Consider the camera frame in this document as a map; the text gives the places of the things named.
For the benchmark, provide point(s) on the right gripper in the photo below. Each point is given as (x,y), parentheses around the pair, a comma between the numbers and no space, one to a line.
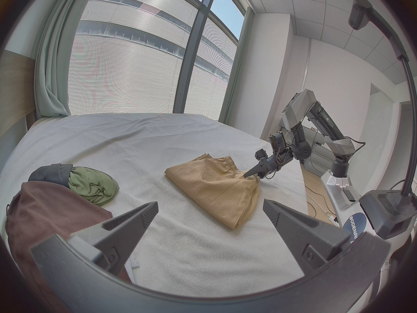
(273,165)

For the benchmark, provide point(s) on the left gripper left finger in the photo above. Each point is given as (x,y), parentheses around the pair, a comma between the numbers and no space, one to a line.
(110,243)

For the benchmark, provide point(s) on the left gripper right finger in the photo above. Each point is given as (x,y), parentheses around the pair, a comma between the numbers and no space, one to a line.
(306,243)

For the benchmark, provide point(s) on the tan shorts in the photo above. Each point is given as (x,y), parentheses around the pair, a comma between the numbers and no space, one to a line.
(215,191)

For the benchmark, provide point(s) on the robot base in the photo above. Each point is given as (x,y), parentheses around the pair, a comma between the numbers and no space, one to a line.
(338,187)

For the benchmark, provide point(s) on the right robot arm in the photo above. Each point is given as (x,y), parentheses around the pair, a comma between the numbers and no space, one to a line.
(298,108)

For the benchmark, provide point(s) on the bed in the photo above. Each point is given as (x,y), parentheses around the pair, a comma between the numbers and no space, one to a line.
(146,135)

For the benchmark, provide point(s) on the white garment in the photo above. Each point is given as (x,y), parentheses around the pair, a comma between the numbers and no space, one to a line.
(134,262)

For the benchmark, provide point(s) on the green garment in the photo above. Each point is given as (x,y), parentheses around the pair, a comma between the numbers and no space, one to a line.
(94,184)

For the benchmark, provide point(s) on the brown shorts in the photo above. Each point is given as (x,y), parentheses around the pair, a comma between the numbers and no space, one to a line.
(49,214)

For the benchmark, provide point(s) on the black garment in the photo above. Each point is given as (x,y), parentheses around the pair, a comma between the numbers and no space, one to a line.
(49,174)

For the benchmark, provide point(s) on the grey-green curtain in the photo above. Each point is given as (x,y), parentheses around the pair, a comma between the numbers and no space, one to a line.
(52,60)
(236,77)

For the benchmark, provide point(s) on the window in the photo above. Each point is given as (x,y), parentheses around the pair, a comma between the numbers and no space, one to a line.
(136,60)

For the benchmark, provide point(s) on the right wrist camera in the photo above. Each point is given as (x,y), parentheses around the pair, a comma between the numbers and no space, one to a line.
(260,154)

